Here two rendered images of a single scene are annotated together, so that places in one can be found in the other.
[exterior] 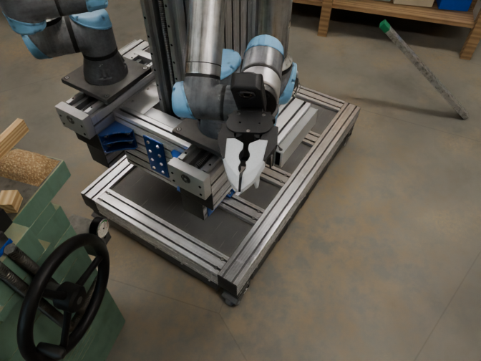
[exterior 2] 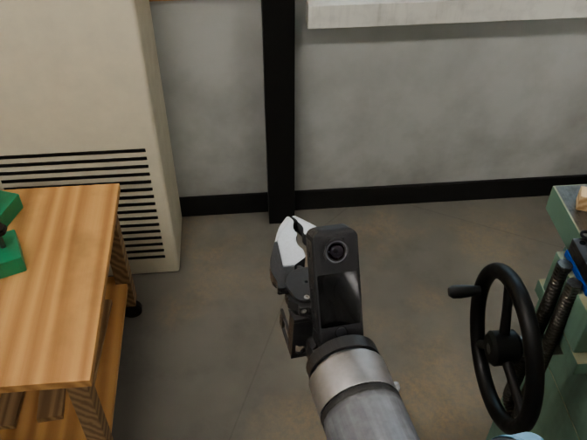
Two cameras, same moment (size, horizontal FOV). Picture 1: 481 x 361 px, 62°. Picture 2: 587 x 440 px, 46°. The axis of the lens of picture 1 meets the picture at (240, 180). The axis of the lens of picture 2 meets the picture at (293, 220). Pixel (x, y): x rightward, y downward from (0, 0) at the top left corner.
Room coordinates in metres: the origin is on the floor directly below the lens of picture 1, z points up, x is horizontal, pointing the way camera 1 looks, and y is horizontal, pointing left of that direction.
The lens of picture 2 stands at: (0.89, -0.22, 1.76)
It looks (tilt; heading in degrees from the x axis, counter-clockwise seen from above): 43 degrees down; 158
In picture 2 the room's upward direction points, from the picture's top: straight up
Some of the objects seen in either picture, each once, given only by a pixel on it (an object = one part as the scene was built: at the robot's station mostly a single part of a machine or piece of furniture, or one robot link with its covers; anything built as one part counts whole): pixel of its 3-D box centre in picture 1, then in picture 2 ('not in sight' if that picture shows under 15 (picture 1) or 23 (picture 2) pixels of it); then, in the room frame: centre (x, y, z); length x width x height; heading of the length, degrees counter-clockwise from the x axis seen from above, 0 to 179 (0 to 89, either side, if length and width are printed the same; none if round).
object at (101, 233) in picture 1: (99, 228); not in sight; (0.67, 0.42, 0.65); 0.06 x 0.04 x 0.08; 162
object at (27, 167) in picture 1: (22, 162); not in sight; (0.69, 0.54, 0.92); 0.14 x 0.09 x 0.04; 72
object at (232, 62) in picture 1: (222, 77); not in sight; (0.95, 0.05, 0.98); 0.13 x 0.12 x 0.14; 83
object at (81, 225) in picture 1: (86, 235); not in sight; (0.69, 0.49, 0.58); 0.12 x 0.08 x 0.08; 72
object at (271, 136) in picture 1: (261, 141); (293, 271); (0.44, -0.03, 1.23); 0.09 x 0.05 x 0.02; 172
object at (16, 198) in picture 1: (9, 201); not in sight; (0.57, 0.53, 0.92); 0.04 x 0.04 x 0.03; 3
